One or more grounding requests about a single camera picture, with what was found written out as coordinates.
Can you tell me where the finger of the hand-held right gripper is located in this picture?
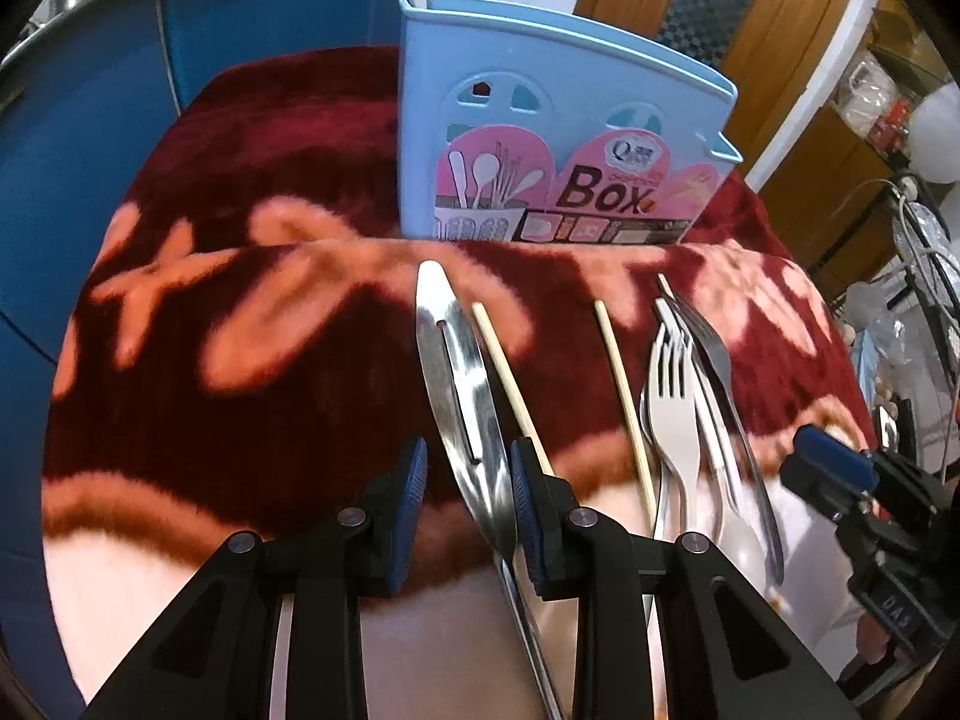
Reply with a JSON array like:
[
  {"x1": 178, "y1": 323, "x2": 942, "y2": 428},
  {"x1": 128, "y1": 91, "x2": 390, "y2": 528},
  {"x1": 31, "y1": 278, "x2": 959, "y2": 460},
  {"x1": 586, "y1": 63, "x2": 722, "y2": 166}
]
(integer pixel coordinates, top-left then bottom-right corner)
[{"x1": 780, "y1": 424, "x2": 880, "y2": 515}]

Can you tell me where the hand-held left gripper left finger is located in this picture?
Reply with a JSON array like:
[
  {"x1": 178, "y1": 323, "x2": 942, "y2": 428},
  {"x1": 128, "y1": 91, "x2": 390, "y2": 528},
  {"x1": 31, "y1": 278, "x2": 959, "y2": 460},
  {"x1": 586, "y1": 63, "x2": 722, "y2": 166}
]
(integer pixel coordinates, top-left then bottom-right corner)
[{"x1": 79, "y1": 435, "x2": 430, "y2": 720}]

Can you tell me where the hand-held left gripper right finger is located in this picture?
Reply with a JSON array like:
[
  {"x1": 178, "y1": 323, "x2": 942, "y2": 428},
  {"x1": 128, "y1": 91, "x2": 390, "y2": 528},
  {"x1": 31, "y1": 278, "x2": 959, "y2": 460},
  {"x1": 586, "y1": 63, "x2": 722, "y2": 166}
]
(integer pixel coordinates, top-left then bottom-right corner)
[{"x1": 508, "y1": 437, "x2": 862, "y2": 720}]

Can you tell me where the steel knife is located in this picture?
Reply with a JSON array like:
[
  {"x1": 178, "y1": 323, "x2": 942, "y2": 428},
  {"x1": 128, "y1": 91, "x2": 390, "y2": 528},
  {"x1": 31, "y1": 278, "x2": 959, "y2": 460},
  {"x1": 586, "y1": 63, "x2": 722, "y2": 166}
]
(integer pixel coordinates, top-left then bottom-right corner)
[{"x1": 414, "y1": 260, "x2": 568, "y2": 720}]

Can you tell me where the wooden chopstick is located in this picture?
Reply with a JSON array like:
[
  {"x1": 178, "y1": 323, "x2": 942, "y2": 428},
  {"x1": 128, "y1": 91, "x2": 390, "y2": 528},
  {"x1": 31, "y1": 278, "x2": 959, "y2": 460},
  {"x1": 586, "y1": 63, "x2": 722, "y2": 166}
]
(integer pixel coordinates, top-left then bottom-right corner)
[
  {"x1": 593, "y1": 300, "x2": 655, "y2": 533},
  {"x1": 470, "y1": 301, "x2": 557, "y2": 478}
]

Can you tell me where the metal fork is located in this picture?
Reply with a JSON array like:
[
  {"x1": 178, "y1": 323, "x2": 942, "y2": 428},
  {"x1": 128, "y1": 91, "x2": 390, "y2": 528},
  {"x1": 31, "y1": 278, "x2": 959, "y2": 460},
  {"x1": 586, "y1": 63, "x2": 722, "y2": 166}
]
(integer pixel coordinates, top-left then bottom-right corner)
[{"x1": 669, "y1": 289, "x2": 786, "y2": 587}]

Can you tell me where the blue plastic utensil box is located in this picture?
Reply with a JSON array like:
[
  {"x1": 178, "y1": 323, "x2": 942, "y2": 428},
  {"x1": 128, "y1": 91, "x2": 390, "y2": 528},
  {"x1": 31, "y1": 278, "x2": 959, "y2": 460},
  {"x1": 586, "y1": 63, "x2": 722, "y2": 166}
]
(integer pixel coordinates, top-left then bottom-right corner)
[{"x1": 396, "y1": 0, "x2": 745, "y2": 245}]

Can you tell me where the wooden shelf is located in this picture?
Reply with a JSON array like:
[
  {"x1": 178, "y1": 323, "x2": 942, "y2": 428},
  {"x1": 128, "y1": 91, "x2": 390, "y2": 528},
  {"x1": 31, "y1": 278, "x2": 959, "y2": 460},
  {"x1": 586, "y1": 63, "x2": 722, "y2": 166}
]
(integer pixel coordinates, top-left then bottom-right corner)
[{"x1": 750, "y1": 0, "x2": 960, "y2": 301}]

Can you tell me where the red floral blanket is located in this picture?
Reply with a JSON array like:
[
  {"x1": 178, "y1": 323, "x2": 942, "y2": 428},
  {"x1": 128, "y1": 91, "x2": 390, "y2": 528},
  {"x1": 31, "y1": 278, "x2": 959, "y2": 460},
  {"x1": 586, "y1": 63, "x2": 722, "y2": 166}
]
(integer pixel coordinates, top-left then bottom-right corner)
[{"x1": 41, "y1": 45, "x2": 883, "y2": 720}]

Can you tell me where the wooden door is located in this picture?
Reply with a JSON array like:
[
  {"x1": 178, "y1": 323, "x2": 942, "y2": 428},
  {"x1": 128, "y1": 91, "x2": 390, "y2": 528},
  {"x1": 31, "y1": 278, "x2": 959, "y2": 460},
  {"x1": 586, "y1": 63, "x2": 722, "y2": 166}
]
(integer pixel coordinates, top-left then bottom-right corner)
[{"x1": 574, "y1": 0, "x2": 887, "y2": 192}]

